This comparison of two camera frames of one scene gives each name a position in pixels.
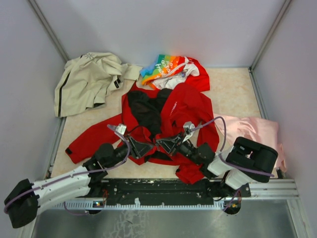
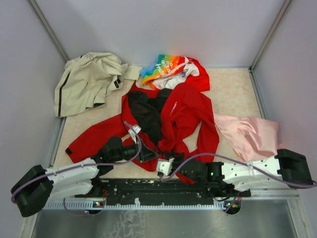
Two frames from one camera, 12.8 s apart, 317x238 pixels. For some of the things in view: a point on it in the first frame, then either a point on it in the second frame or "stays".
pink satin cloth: (265, 133) stays
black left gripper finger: (138, 148) to (146, 154)
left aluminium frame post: (38, 11) stays
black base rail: (164, 189) stays
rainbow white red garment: (169, 70) stays
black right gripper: (169, 145) to (181, 155)
